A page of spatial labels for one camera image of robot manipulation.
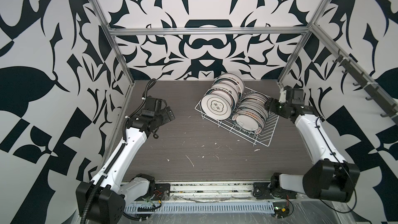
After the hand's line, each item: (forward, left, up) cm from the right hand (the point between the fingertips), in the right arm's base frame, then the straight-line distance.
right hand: (271, 103), depth 84 cm
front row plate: (-4, +11, -3) cm, 12 cm away
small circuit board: (-45, +2, -20) cm, 49 cm away
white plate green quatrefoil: (+5, +29, -10) cm, 31 cm away
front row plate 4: (+7, +6, -3) cm, 10 cm away
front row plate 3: (+2, +8, -3) cm, 9 cm away
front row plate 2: (-2, +10, -2) cm, 10 cm away
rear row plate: (+19, +19, -1) cm, 27 cm away
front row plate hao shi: (-8, +12, -8) cm, 16 cm away
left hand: (-6, +57, 0) cm, 58 cm away
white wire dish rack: (-13, +3, -14) cm, 19 cm away
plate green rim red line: (+9, +24, -2) cm, 26 cm away
